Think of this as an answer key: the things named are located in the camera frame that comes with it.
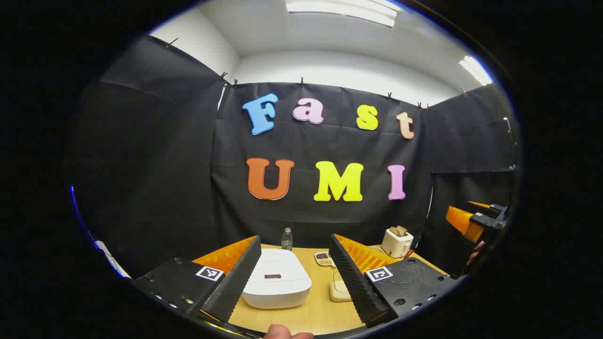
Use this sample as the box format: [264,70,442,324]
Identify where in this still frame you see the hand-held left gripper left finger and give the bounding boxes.
[134,234,262,325]

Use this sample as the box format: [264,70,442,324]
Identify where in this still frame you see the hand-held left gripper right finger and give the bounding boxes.
[328,233,457,329]

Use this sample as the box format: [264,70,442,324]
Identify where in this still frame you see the white toaster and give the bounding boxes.
[381,228,414,258]

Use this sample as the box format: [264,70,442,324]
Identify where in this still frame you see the long ceiling light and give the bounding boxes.
[285,0,401,28]
[459,56,494,87]

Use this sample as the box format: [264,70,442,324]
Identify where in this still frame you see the white rice cooker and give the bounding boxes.
[242,249,312,309]

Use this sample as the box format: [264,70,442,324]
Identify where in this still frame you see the metal backdrop stand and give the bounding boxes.
[503,117,519,172]

